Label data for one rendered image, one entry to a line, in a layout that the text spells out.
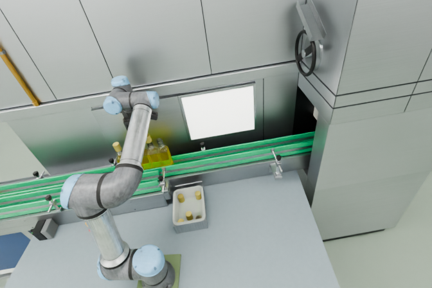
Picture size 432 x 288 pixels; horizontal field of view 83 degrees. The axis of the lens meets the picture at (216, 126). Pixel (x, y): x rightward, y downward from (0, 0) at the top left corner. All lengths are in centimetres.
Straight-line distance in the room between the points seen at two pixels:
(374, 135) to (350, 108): 25
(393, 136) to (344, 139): 26
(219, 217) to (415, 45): 117
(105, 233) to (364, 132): 120
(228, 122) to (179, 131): 30
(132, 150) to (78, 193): 21
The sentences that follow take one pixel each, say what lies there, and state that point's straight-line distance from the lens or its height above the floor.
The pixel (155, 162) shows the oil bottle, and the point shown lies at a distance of 146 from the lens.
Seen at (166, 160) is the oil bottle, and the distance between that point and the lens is 144.
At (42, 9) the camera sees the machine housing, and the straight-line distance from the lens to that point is 134.
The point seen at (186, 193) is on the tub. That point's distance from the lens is 151.
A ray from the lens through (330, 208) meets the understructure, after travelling 180.
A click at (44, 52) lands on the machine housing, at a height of 165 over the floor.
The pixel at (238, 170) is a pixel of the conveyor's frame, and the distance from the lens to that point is 151.
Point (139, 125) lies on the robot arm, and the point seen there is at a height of 145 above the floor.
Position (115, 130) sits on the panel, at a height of 117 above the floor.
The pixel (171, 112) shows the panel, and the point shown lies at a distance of 140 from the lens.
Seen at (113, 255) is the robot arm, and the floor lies 106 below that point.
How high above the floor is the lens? 200
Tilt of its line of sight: 39 degrees down
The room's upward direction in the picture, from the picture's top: 9 degrees counter-clockwise
